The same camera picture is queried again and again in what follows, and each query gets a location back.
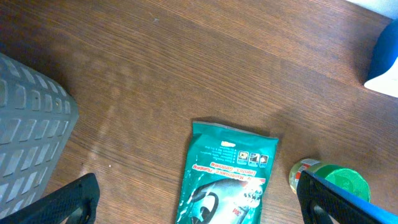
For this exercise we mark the white barcode scanner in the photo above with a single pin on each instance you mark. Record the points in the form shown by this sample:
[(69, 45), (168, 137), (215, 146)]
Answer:
[(382, 75)]

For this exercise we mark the grey plastic mesh basket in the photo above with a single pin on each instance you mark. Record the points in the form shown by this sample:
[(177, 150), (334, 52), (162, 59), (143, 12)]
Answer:
[(37, 119)]

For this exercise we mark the green lid jar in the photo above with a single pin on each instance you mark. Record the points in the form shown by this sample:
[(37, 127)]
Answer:
[(343, 177)]

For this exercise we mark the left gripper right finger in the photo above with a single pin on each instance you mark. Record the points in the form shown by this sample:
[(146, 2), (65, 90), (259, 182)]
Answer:
[(322, 202)]

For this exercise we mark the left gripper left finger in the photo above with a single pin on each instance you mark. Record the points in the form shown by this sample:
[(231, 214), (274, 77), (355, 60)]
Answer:
[(76, 202)]

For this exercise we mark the green 3M gloves packet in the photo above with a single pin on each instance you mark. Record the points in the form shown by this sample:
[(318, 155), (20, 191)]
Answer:
[(226, 175)]

